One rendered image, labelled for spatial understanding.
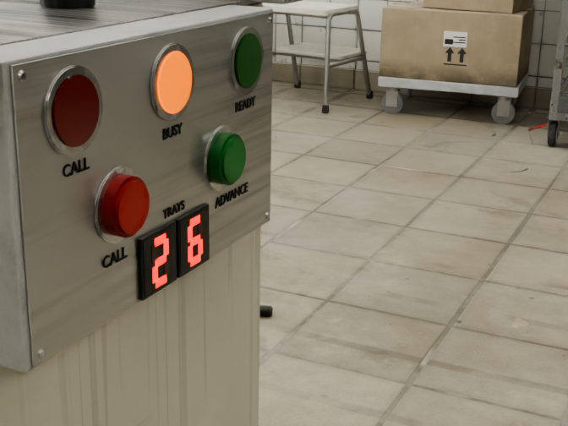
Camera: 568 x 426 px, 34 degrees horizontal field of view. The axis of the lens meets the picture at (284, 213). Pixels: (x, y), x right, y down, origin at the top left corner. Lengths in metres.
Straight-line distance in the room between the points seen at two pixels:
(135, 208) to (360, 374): 1.48
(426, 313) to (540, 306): 0.28
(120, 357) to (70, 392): 0.04
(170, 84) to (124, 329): 0.15
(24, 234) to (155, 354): 0.19
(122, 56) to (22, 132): 0.07
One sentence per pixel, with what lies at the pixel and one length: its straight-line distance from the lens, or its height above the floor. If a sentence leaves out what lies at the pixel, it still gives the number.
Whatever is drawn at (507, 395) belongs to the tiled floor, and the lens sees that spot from 1.90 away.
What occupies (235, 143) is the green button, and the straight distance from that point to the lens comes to 0.53.
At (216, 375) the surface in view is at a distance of 0.66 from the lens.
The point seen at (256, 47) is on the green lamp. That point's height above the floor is 0.82.
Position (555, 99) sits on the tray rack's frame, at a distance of 3.74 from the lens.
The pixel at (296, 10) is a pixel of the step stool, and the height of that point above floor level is 0.44.
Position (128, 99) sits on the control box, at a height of 0.81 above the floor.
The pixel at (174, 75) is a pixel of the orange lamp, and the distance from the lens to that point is 0.48.
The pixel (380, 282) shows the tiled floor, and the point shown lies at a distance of 2.35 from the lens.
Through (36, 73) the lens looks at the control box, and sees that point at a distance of 0.40.
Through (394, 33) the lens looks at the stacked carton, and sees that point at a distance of 4.16.
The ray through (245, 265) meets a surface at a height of 0.66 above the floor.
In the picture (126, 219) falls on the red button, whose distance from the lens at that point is 0.45.
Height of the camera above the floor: 0.90
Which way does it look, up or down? 19 degrees down
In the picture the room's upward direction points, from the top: 1 degrees clockwise
